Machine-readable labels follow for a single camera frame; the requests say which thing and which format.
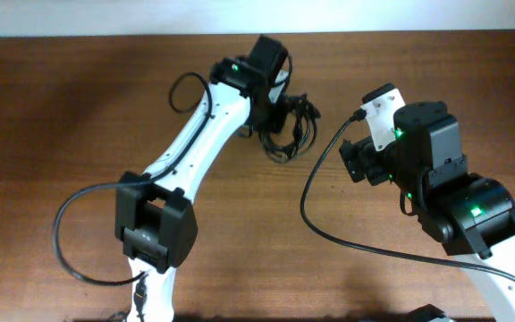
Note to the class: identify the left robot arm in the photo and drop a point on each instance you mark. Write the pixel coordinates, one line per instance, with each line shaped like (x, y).
(154, 214)

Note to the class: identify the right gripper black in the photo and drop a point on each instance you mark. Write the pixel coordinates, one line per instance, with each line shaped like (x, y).
(358, 156)

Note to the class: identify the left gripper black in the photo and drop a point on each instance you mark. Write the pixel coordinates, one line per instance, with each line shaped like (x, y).
(275, 124)

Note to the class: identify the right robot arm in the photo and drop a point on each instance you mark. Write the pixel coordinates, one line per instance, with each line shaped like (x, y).
(472, 216)

